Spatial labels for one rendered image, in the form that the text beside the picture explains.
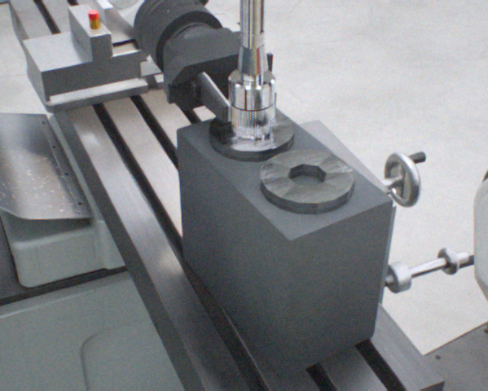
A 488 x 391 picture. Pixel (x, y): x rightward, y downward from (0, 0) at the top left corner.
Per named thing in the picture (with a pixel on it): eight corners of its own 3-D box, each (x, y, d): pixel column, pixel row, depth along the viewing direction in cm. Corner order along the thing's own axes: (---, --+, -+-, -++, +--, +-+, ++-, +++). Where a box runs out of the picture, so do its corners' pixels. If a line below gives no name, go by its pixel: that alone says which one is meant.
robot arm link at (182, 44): (168, 54, 79) (123, 5, 87) (170, 132, 85) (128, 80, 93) (275, 29, 84) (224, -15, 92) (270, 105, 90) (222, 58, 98)
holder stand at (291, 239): (265, 227, 100) (269, 89, 88) (375, 336, 85) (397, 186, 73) (182, 259, 95) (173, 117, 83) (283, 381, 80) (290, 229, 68)
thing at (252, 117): (283, 127, 82) (284, 84, 79) (252, 145, 79) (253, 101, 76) (249, 112, 84) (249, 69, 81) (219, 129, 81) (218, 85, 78)
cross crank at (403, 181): (401, 182, 169) (408, 136, 162) (433, 213, 161) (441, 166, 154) (336, 200, 164) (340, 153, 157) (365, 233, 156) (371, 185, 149)
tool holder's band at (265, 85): (284, 84, 79) (285, 75, 78) (253, 101, 76) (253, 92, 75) (249, 69, 81) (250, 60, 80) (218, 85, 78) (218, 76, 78)
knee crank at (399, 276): (464, 254, 164) (469, 232, 161) (482, 272, 160) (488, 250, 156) (374, 283, 157) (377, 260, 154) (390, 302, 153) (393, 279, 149)
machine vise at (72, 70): (213, 36, 145) (212, -22, 139) (248, 70, 135) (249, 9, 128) (25, 73, 133) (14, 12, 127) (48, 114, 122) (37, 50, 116)
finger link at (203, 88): (230, 126, 80) (203, 97, 84) (230, 99, 78) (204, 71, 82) (216, 130, 80) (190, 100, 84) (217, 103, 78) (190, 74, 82)
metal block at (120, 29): (125, 24, 131) (122, -11, 128) (138, 38, 127) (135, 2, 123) (96, 29, 130) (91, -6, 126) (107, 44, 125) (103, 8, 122)
